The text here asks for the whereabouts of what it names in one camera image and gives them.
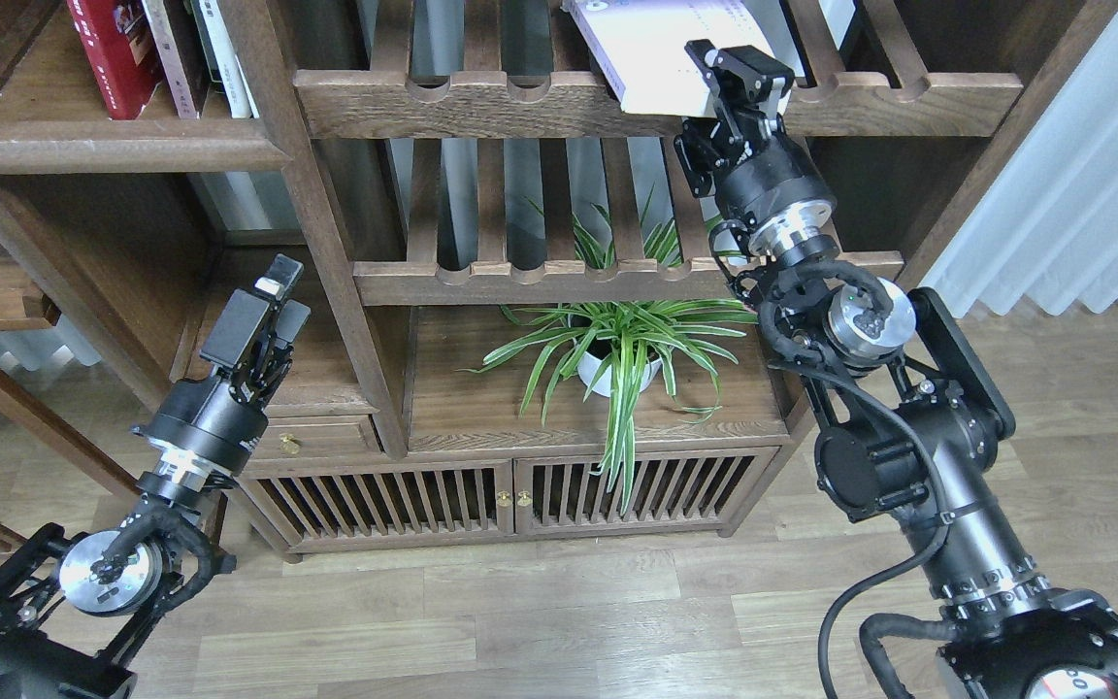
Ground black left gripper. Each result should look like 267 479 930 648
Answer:
133 255 311 487

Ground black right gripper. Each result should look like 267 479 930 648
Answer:
674 39 836 258

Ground white paperback book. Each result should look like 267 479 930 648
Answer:
562 1 775 117

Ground maroon book white characters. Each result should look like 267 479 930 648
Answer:
143 0 210 119

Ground red book with photo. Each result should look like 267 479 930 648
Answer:
67 1 163 120

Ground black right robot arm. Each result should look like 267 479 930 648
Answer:
674 39 1118 698

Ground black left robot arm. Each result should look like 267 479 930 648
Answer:
0 255 311 698

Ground upright white books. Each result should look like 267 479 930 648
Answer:
192 1 260 119

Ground brass drawer knob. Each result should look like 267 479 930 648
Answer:
280 433 302 455

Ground green spider plant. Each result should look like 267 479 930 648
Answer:
462 185 764 516

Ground dark wooden bookshelf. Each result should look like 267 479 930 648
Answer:
0 0 1118 574

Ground white plant pot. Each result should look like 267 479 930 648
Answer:
577 340 662 398

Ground white curtain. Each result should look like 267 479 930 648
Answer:
900 1 1118 315

